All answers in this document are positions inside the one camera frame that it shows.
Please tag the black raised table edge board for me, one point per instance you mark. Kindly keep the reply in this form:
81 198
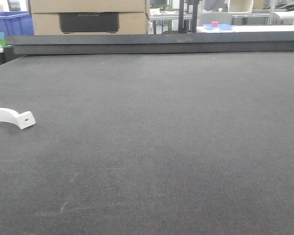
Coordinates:
153 44

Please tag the white PVC pipe clamp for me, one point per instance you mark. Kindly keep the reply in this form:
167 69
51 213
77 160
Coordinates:
22 120

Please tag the shallow blue tray with cube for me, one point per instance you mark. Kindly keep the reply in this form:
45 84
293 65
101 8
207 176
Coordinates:
223 27

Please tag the small green blue block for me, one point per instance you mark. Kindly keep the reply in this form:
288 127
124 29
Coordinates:
2 40

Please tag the small red cube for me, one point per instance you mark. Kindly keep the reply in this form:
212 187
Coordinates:
214 24

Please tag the blue crate behind table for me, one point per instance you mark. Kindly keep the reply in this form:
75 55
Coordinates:
16 23

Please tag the black vertical post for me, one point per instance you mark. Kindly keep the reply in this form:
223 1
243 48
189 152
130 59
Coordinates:
181 16

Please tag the cardboard box with black print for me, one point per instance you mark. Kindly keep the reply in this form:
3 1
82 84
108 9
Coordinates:
60 17

